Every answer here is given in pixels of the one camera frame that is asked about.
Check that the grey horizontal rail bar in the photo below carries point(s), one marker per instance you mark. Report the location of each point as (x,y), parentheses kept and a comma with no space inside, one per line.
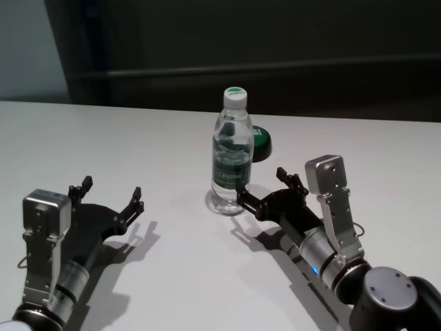
(241,71)

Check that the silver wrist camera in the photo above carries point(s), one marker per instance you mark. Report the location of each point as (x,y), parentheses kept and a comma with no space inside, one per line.
(44,213)
(325,176)

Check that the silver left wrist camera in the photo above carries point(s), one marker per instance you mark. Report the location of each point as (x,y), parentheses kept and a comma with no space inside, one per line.
(44,213)

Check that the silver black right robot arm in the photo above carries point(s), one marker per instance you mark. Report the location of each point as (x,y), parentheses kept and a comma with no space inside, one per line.
(317,250)

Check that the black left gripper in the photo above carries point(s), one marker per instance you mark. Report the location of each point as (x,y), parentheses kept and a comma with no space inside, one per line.
(89,224)

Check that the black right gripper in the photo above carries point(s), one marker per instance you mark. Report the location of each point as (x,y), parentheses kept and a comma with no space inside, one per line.
(289,210)

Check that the green YES button black base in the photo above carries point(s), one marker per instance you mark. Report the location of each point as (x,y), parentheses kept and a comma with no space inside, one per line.
(263,145)

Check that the clear water bottle green label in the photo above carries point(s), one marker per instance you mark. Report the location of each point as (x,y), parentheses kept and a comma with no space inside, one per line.
(231,162)

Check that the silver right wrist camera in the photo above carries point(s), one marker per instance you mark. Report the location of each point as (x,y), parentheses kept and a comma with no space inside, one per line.
(325,176)

